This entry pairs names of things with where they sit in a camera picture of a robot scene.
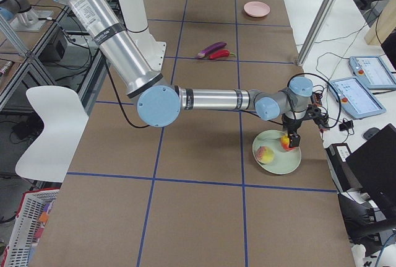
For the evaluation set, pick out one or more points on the pink plate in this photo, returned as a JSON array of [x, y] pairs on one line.
[[256, 9]]

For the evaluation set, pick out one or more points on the red pomegranate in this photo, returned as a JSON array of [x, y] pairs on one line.
[[285, 143]]

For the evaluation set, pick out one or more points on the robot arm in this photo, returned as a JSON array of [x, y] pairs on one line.
[[23, 17], [158, 103]]

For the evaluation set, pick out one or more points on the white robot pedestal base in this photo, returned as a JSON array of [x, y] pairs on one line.
[[135, 20]]

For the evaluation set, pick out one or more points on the blue teach pendant far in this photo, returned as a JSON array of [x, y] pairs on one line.
[[372, 72]]

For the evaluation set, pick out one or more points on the white plastic basket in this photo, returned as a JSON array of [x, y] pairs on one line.
[[28, 227]]

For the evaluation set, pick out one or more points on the red chili pepper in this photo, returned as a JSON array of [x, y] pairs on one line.
[[221, 54]]

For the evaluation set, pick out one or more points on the white chair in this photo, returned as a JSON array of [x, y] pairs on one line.
[[64, 118]]

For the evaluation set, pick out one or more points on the green plate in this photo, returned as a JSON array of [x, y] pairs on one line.
[[285, 161]]

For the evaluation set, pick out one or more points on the black computer mouse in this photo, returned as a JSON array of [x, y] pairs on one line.
[[368, 134]]

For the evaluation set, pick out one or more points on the blue teach pendant near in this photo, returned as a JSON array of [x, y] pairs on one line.
[[356, 99]]

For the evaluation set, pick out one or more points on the aluminium frame post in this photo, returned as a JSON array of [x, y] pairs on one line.
[[319, 20]]

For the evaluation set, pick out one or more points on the purple eggplant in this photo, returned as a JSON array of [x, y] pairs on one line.
[[210, 49]]

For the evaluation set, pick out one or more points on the blue teach pendant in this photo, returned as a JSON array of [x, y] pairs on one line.
[[372, 72], [356, 99]]

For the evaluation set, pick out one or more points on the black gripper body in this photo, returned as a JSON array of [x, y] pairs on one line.
[[291, 123]]

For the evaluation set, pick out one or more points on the peach fruit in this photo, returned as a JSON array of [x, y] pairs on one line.
[[265, 155]]

